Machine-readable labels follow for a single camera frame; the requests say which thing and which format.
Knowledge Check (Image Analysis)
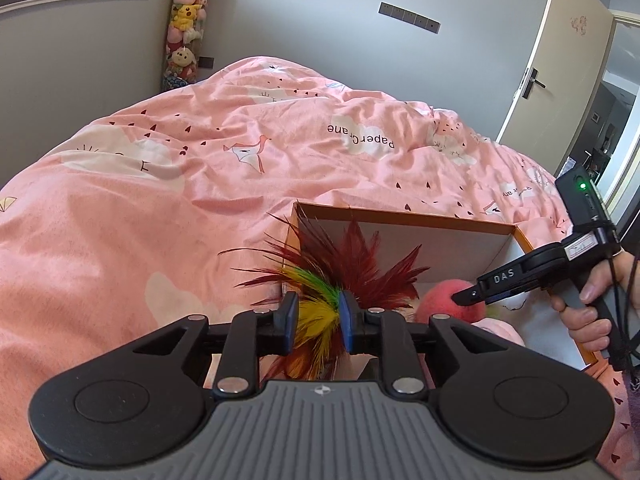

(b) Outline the colourful feather toy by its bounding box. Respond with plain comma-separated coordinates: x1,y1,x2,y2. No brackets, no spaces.
240,218,427,382

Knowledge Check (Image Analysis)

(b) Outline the right hand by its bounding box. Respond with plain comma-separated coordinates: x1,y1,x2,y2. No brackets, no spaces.
550,249,640,354

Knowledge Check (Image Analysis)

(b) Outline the pink green plush strawberry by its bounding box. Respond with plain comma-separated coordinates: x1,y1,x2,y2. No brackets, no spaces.
414,278,486,324

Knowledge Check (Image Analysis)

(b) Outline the light pink cloth pouch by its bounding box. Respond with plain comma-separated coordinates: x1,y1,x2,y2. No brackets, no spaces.
473,318,525,347

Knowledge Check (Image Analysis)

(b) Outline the orange cardboard box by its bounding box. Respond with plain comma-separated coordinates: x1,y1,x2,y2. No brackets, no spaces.
288,203,598,370

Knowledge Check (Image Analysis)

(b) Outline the white door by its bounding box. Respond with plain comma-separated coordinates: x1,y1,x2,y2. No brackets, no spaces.
497,0,615,174

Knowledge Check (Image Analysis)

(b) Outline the pink printed duvet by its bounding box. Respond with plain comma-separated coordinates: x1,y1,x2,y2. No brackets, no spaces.
1,58,639,479

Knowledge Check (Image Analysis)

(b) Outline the tube of plush toys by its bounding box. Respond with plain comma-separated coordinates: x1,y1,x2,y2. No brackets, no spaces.
160,0,208,91

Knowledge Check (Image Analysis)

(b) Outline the wall switch panel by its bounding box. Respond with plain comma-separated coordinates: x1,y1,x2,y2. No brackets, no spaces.
378,2,440,34

